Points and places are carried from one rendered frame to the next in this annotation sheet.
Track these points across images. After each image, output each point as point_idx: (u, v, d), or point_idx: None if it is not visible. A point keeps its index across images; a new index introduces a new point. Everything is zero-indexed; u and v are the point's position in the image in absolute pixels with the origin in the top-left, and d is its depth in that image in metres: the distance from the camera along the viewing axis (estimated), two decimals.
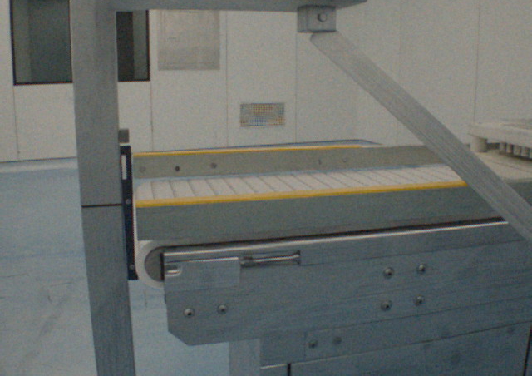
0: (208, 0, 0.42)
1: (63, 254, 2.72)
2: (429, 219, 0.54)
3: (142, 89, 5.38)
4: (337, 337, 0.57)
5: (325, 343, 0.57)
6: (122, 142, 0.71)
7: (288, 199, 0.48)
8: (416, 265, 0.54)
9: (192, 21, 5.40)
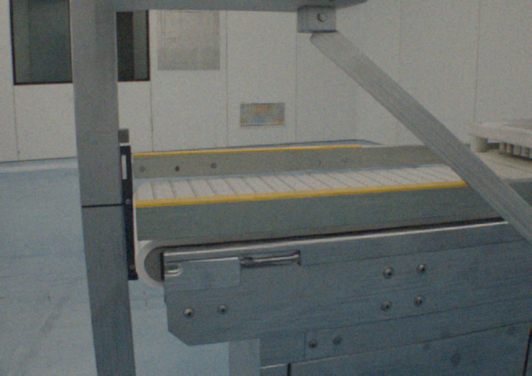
0: (208, 0, 0.42)
1: (63, 254, 2.72)
2: (429, 219, 0.54)
3: (142, 89, 5.38)
4: (337, 337, 0.57)
5: (325, 343, 0.57)
6: (122, 142, 0.71)
7: (288, 199, 0.48)
8: (416, 265, 0.54)
9: (192, 21, 5.40)
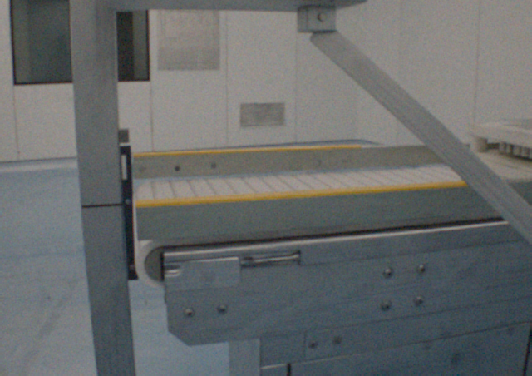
0: (208, 0, 0.42)
1: (63, 254, 2.72)
2: (429, 219, 0.54)
3: (142, 89, 5.38)
4: (337, 337, 0.57)
5: (325, 343, 0.57)
6: (122, 142, 0.71)
7: (288, 199, 0.48)
8: (416, 265, 0.54)
9: (192, 21, 5.40)
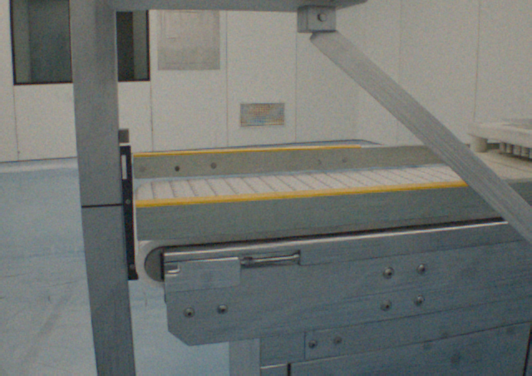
0: (208, 0, 0.42)
1: (63, 254, 2.72)
2: (429, 219, 0.54)
3: (142, 89, 5.38)
4: (337, 337, 0.57)
5: (325, 343, 0.57)
6: (122, 142, 0.71)
7: (288, 199, 0.48)
8: (416, 265, 0.54)
9: (192, 21, 5.40)
